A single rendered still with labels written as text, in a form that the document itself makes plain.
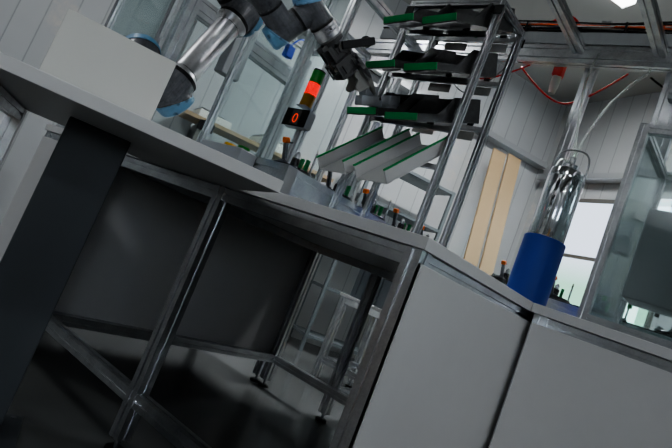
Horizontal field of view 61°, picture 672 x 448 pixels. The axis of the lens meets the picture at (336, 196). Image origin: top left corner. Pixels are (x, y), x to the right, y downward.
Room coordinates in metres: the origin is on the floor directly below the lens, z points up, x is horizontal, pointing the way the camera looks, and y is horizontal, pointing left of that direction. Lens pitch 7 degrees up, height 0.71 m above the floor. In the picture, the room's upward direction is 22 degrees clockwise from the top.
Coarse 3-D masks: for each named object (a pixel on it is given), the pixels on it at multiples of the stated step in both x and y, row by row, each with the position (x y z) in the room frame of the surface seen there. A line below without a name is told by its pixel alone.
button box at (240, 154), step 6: (204, 144) 1.84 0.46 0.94; (210, 144) 1.82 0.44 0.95; (216, 144) 1.80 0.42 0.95; (222, 144) 1.78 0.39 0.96; (216, 150) 1.79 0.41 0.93; (222, 150) 1.77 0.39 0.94; (228, 150) 1.76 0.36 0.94; (234, 150) 1.74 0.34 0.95; (240, 150) 1.72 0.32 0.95; (246, 150) 1.75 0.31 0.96; (234, 156) 1.73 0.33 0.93; (240, 156) 1.72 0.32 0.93; (246, 156) 1.74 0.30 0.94; (252, 156) 1.76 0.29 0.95; (246, 162) 1.75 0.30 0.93; (252, 162) 1.76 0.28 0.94
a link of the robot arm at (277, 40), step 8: (280, 8) 1.50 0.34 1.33; (264, 16) 1.51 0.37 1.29; (272, 16) 1.50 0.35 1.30; (280, 16) 1.51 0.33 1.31; (288, 16) 1.53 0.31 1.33; (296, 16) 1.53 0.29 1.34; (272, 24) 1.52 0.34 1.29; (280, 24) 1.52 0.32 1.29; (288, 24) 1.53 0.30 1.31; (296, 24) 1.54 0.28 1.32; (304, 24) 1.54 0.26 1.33; (264, 32) 1.55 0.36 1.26; (272, 32) 1.54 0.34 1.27; (280, 32) 1.54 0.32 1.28; (288, 32) 1.54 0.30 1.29; (296, 32) 1.55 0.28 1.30; (272, 40) 1.54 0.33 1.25; (280, 40) 1.55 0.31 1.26; (288, 40) 1.56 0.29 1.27
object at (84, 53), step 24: (72, 24) 1.38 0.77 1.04; (96, 24) 1.40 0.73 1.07; (72, 48) 1.39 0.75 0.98; (96, 48) 1.41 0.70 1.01; (120, 48) 1.43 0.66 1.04; (144, 48) 1.45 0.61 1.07; (48, 72) 1.38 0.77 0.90; (72, 72) 1.40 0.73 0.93; (96, 72) 1.42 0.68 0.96; (120, 72) 1.44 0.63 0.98; (144, 72) 1.46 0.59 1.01; (168, 72) 1.48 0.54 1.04; (120, 96) 1.45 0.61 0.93; (144, 96) 1.47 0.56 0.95
